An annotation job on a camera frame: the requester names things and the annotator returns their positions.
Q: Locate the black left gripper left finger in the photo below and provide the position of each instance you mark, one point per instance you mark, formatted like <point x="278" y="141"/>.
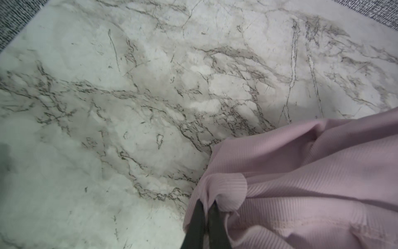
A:
<point x="195" y="234"/>

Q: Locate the light pink ribbed cloth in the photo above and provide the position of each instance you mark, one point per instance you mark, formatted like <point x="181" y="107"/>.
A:
<point x="319" y="184"/>

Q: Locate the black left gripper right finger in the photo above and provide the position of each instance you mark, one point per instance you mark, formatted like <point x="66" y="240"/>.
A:
<point x="218" y="238"/>

